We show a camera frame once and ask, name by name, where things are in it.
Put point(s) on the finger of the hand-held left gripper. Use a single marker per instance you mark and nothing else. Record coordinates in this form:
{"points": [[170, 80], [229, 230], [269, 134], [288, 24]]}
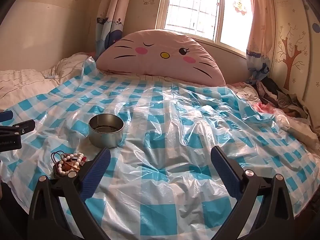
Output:
{"points": [[5, 116], [23, 127]]}

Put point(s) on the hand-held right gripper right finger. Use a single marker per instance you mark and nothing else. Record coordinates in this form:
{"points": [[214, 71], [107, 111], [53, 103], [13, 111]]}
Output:
{"points": [[223, 172]]}

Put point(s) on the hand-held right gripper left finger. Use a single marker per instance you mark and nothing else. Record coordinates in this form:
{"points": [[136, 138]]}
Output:
{"points": [[96, 172]]}

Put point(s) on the round metal tin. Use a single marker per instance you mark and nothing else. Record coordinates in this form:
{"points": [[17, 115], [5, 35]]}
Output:
{"points": [[107, 138]]}

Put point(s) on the white quilt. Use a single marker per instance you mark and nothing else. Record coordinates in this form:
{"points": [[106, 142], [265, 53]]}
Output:
{"points": [[25, 85]]}

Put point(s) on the blue checkered plastic sheet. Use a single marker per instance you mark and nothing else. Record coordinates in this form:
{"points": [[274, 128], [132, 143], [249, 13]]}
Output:
{"points": [[175, 130]]}

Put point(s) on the pink cloth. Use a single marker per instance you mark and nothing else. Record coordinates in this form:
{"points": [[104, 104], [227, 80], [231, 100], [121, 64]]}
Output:
{"points": [[262, 107]]}

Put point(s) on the crumpled white bedding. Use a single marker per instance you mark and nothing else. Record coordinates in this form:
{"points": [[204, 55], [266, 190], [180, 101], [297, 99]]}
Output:
{"points": [[295, 130]]}

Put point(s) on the pile of dark clothes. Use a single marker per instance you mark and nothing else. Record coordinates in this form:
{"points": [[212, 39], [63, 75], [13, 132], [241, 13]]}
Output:
{"points": [[275, 88]]}

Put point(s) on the pink blue print curtain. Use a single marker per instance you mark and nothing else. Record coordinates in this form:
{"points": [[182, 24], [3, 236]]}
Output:
{"points": [[257, 42]]}

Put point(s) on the wardrobe with tree decal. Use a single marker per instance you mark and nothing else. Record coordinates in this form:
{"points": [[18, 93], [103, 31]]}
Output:
{"points": [[292, 55]]}

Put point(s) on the whale print curtain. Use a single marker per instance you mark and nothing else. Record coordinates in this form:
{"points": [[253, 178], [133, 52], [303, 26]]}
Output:
{"points": [[112, 17]]}

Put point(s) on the pink cat face pillow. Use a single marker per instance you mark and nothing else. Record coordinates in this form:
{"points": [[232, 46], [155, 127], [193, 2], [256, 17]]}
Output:
{"points": [[160, 42]]}

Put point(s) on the window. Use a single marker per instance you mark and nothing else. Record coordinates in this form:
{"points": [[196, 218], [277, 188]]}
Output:
{"points": [[190, 10]]}

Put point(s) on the cartoon window sticker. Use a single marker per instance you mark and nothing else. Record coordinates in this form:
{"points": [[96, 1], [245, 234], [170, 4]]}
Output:
{"points": [[240, 6]]}

